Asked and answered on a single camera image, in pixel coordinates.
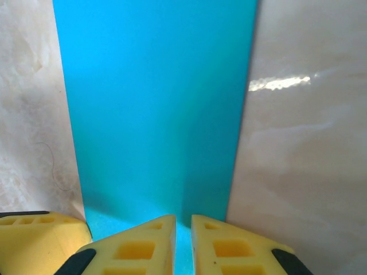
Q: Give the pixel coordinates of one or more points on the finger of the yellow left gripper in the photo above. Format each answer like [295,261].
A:
[34,246]

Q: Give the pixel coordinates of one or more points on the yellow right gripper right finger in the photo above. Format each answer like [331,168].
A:
[229,252]

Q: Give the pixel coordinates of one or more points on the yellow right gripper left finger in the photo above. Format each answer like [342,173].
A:
[137,252]

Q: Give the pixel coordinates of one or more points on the blue paper sheet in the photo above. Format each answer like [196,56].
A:
[155,100]

